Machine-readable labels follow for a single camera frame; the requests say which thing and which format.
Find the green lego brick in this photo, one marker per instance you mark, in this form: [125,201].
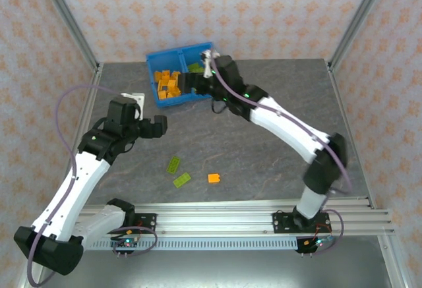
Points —
[173,165]
[195,68]
[182,180]

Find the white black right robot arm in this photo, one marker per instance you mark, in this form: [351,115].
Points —
[283,126]

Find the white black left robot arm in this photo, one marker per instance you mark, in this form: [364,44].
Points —
[85,182]

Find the blue plastic bin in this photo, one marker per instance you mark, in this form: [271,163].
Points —
[192,55]
[166,103]

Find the small controller board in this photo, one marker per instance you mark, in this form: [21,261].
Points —
[318,242]
[127,243]

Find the grey metal base sheet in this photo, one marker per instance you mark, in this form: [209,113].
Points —
[214,271]

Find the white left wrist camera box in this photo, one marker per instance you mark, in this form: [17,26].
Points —
[136,101]

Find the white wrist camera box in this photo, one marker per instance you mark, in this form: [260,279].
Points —
[207,64]
[136,101]

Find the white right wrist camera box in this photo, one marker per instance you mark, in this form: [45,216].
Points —
[207,64]

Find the aluminium side rail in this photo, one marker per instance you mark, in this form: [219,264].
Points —
[343,110]
[98,74]

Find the aluminium frame post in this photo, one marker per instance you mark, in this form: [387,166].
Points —
[359,17]
[68,17]

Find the aluminium mounting rail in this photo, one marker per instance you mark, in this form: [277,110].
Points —
[214,218]

